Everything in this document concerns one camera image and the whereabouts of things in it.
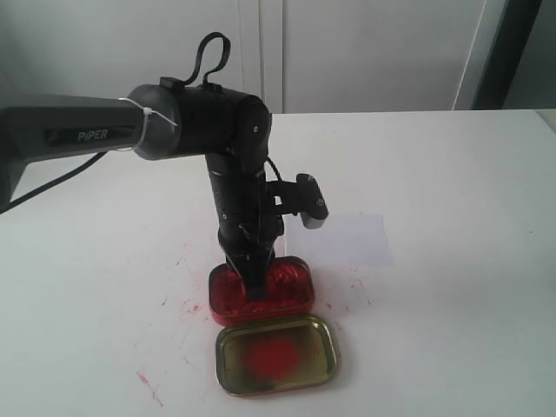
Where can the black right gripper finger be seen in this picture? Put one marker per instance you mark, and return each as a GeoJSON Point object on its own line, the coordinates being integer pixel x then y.
{"type": "Point", "coordinates": [248, 267]}

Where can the white cabinet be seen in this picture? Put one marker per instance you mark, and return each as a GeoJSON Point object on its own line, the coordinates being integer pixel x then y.
{"type": "Point", "coordinates": [299, 56]}

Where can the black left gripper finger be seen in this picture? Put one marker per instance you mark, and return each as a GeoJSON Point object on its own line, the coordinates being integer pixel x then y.
{"type": "Point", "coordinates": [264, 261]}

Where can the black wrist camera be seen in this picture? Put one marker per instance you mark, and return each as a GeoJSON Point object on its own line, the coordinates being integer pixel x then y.
{"type": "Point", "coordinates": [302, 197]}

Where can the white paper sheet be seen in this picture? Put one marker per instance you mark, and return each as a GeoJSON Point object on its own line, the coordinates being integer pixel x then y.
{"type": "Point", "coordinates": [344, 241]}

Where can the dark vertical post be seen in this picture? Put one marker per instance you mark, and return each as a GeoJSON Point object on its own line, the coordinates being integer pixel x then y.
{"type": "Point", "coordinates": [515, 26]}

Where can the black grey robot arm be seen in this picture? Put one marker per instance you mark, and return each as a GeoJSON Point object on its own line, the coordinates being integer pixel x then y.
{"type": "Point", "coordinates": [230, 129]}

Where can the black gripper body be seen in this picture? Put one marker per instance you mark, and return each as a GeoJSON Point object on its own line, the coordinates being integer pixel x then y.
{"type": "Point", "coordinates": [248, 223]}

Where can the gold tin lid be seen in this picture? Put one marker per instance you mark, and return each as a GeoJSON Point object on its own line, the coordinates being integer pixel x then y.
{"type": "Point", "coordinates": [275, 355]}

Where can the red ink tin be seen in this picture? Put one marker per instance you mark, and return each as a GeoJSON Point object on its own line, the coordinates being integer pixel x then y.
{"type": "Point", "coordinates": [289, 290]}

